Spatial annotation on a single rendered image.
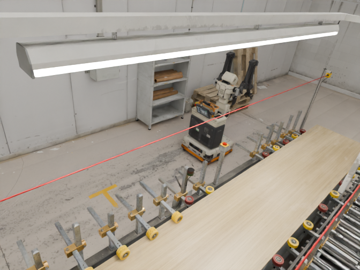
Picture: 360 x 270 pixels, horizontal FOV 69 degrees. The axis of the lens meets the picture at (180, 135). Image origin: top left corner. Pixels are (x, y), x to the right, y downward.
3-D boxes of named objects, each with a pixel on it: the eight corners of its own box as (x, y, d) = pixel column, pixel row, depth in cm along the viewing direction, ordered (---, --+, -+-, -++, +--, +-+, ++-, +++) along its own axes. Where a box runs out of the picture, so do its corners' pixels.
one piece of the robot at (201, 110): (212, 122, 397) (210, 112, 381) (195, 113, 418) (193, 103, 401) (217, 118, 401) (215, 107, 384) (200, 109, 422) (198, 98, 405)
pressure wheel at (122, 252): (119, 245, 178) (127, 244, 185) (113, 255, 179) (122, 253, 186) (124, 252, 175) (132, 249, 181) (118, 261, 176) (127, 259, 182)
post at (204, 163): (195, 197, 273) (202, 160, 248) (197, 195, 275) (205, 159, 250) (197, 199, 271) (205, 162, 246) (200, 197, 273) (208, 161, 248)
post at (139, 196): (135, 234, 226) (136, 193, 201) (138, 232, 228) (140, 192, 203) (137, 237, 224) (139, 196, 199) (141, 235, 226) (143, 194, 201)
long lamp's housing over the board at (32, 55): (19, 67, 82) (13, 40, 78) (323, 31, 231) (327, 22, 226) (32, 79, 75) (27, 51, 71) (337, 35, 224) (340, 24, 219)
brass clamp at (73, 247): (64, 252, 178) (62, 247, 175) (83, 241, 186) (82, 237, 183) (67, 259, 174) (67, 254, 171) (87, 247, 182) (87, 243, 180)
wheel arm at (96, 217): (87, 210, 209) (86, 207, 207) (91, 208, 211) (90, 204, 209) (121, 255, 180) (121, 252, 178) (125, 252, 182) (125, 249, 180)
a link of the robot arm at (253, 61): (248, 58, 387) (254, 60, 381) (253, 58, 397) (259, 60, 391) (239, 87, 406) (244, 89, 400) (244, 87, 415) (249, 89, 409)
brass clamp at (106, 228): (98, 233, 193) (97, 229, 191) (114, 224, 202) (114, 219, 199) (102, 239, 190) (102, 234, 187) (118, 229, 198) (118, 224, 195)
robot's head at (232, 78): (231, 82, 395) (236, 74, 396) (220, 77, 408) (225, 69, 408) (233, 87, 407) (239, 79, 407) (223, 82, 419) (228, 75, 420)
